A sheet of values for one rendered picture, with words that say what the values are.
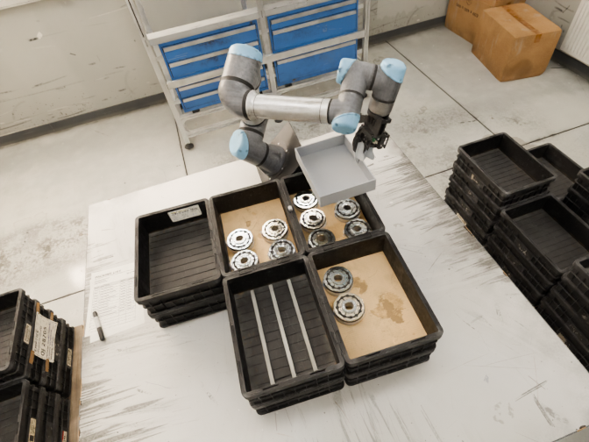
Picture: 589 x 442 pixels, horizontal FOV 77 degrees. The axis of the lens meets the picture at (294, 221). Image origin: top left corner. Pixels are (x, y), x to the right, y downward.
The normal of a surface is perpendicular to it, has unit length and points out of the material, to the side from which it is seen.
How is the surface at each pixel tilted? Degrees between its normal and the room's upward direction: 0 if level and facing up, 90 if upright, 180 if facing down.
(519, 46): 90
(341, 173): 1
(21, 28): 90
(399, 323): 0
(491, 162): 0
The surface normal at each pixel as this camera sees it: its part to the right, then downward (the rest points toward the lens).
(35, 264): -0.11, -0.63
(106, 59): 0.32, 0.71
